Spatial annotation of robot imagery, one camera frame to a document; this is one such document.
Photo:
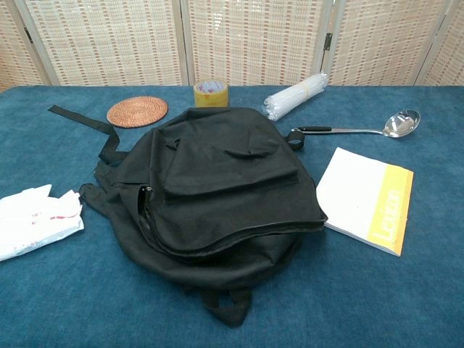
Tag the blue felt table cover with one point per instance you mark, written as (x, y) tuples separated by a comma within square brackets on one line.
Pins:
[(362, 297)]

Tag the white and yellow book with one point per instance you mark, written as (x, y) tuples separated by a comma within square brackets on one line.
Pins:
[(355, 192)]

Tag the woven folding screen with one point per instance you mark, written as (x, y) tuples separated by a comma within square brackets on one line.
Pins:
[(108, 40)]

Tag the bundle of clear straws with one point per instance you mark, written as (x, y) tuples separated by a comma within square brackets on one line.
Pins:
[(290, 99)]

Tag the black fabric backpack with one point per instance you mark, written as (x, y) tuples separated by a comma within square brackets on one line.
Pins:
[(217, 174)]

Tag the white plastic packet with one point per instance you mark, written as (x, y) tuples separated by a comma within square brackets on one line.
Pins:
[(32, 217)]

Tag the yellow packing tape roll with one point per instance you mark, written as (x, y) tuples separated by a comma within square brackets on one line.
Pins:
[(203, 98)]

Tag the round woven rattan coaster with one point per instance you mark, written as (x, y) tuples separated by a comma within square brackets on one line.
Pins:
[(137, 110)]

